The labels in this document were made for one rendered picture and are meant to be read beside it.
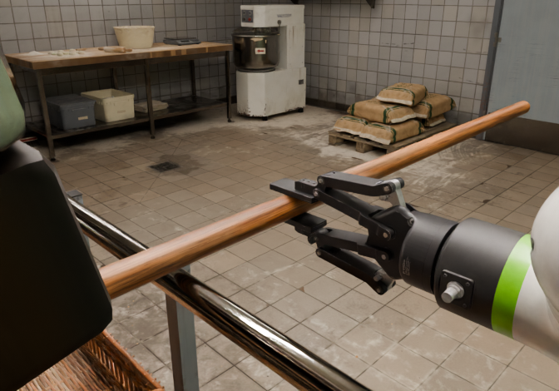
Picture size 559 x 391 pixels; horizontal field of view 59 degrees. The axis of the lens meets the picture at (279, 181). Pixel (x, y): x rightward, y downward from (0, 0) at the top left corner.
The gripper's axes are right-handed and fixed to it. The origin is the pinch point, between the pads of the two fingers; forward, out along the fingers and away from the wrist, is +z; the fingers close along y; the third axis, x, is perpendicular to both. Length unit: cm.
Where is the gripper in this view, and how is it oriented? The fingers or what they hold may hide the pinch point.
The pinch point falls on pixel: (297, 204)
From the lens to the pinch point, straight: 61.3
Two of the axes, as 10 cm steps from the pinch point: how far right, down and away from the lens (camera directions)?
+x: 7.0, -2.6, 6.7
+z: -7.2, -2.4, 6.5
